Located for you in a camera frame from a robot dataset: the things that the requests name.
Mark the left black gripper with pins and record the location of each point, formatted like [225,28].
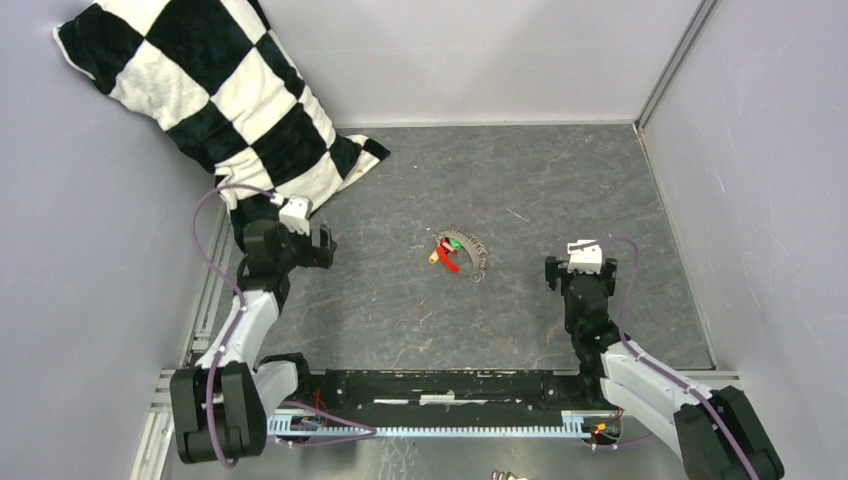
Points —
[315,256]

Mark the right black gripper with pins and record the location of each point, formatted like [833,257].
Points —
[557,268]

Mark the red key tag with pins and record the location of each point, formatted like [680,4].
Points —
[443,256]

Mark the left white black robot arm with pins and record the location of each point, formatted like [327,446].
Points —
[222,403]

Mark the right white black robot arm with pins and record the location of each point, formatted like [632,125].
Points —
[715,432]

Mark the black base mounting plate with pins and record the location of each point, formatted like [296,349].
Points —
[449,398]

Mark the black white checkered pillow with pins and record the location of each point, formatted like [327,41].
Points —
[218,82]

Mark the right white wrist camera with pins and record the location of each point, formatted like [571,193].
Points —
[584,257]

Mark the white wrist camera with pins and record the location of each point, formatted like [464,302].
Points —
[584,257]
[294,213]

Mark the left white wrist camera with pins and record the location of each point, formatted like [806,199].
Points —
[294,213]

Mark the slotted white cable duct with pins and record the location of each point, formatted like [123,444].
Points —
[288,424]

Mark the corner aluminium post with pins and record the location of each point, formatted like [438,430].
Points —
[691,33]

